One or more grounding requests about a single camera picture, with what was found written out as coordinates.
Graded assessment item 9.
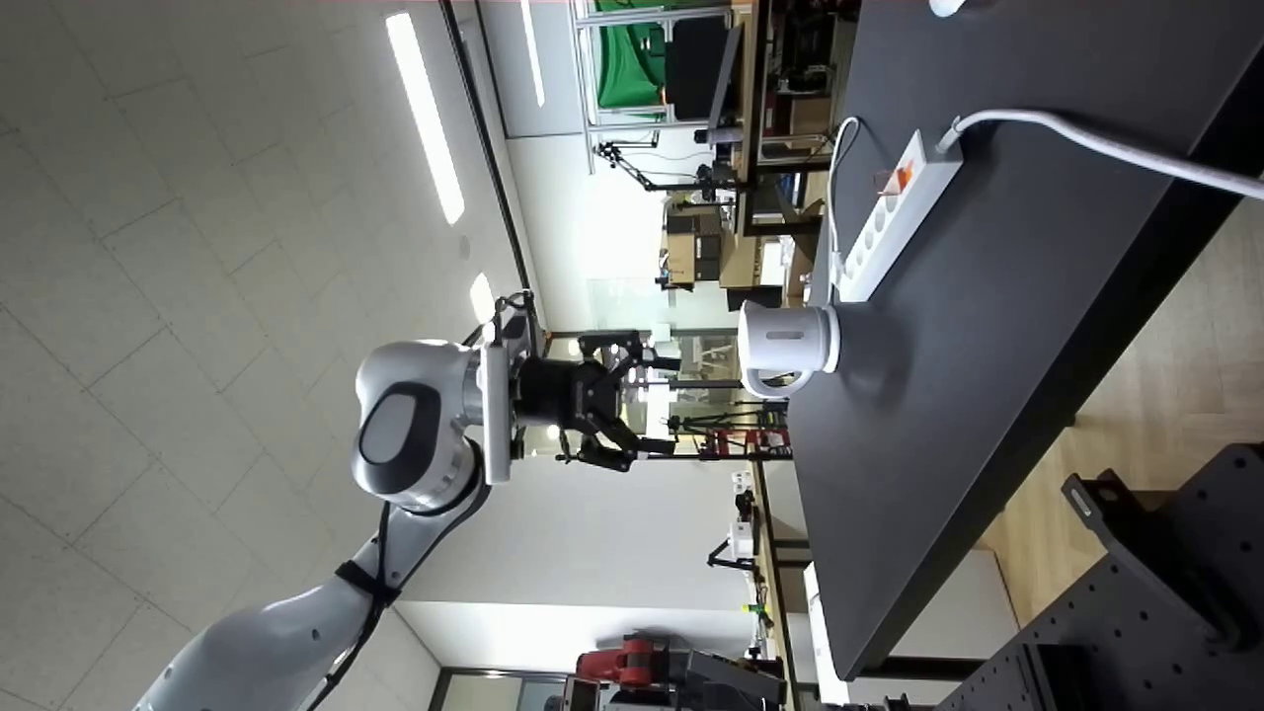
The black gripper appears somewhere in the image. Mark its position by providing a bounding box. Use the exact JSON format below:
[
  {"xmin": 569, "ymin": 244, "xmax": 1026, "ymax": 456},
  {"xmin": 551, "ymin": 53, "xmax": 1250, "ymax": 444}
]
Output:
[{"xmin": 515, "ymin": 334, "xmax": 660, "ymax": 478}]

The white power strip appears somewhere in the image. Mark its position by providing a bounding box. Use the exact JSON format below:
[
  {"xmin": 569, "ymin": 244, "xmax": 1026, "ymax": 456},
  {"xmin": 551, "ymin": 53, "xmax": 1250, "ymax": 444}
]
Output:
[{"xmin": 830, "ymin": 127, "xmax": 970, "ymax": 309}]

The white wrist mounting plate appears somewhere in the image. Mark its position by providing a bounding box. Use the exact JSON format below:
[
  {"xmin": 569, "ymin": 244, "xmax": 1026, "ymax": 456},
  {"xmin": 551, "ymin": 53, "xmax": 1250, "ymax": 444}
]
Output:
[{"xmin": 480, "ymin": 334, "xmax": 521, "ymax": 492}]

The short ceiling light strip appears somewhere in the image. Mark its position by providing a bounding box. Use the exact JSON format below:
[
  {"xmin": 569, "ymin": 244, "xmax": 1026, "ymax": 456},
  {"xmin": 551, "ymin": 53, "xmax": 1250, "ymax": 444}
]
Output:
[{"xmin": 467, "ymin": 269, "xmax": 501, "ymax": 334}]

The white mug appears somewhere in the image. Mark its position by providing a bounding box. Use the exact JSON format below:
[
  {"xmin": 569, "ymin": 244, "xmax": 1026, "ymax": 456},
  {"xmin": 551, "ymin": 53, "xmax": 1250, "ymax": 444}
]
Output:
[{"xmin": 731, "ymin": 295, "xmax": 845, "ymax": 403}]

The red machine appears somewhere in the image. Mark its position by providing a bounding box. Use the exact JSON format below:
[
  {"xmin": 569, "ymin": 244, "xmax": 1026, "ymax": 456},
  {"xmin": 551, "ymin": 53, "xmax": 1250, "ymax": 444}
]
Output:
[{"xmin": 572, "ymin": 634, "xmax": 680, "ymax": 701}]

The green board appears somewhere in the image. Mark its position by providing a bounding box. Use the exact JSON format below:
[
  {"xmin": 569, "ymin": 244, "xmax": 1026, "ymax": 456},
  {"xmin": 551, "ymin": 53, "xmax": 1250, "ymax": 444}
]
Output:
[{"xmin": 594, "ymin": 0, "xmax": 680, "ymax": 122}]

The long ceiling light strip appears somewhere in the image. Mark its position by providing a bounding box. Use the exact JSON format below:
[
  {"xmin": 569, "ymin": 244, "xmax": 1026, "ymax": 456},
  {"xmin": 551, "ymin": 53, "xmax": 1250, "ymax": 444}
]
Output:
[{"xmin": 385, "ymin": 10, "xmax": 469, "ymax": 228}]

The black perforated breadboard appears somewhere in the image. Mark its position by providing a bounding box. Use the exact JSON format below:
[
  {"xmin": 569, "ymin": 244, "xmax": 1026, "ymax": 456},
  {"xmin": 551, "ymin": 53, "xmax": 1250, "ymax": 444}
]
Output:
[{"xmin": 937, "ymin": 444, "xmax": 1264, "ymax": 711}]

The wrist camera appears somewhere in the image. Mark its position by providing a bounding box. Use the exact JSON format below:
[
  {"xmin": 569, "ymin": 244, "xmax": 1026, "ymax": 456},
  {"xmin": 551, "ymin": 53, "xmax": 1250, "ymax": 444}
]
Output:
[{"xmin": 492, "ymin": 289, "xmax": 543, "ymax": 353}]

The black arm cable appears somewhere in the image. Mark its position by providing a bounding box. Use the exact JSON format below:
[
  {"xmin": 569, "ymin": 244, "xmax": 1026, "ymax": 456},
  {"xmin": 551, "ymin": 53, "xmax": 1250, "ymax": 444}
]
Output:
[{"xmin": 303, "ymin": 501, "xmax": 405, "ymax": 711}]

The white metal frame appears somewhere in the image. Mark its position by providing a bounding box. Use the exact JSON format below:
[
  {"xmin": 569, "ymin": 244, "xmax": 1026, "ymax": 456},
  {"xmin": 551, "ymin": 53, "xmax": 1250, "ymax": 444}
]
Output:
[{"xmin": 572, "ymin": 0, "xmax": 743, "ymax": 149}]

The black clamp bracket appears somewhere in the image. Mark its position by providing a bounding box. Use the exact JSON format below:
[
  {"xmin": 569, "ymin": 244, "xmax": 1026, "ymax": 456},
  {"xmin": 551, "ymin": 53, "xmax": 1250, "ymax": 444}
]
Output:
[{"xmin": 1059, "ymin": 468, "xmax": 1257, "ymax": 653}]

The thick white power cable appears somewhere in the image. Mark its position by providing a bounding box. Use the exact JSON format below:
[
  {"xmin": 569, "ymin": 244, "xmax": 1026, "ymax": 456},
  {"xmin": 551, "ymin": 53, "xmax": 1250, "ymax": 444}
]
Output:
[{"xmin": 931, "ymin": 108, "xmax": 1264, "ymax": 204}]

